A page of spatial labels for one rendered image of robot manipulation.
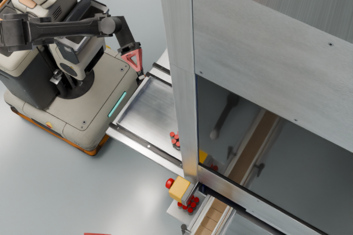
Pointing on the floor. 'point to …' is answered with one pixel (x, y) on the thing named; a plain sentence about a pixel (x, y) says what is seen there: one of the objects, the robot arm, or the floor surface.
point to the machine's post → (182, 63)
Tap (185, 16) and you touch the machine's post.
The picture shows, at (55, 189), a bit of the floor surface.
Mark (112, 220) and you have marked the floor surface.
